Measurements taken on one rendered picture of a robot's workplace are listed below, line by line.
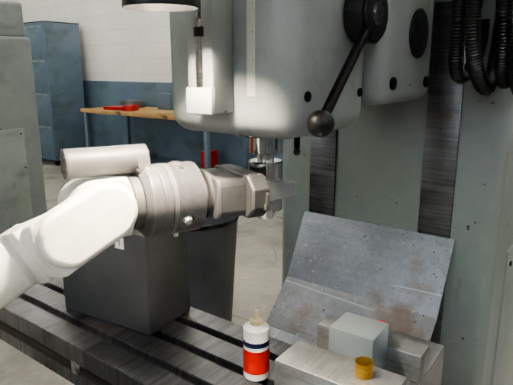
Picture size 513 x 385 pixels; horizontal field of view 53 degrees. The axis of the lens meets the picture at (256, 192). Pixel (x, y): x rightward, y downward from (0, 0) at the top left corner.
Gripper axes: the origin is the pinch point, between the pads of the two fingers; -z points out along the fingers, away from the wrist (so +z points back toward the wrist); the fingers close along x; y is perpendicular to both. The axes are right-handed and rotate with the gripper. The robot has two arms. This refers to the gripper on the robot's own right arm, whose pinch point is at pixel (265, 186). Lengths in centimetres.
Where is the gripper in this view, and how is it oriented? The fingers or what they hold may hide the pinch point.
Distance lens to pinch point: 71.0
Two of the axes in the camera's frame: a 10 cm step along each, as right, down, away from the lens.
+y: -0.1, 9.7, 2.3
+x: -5.2, -2.0, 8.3
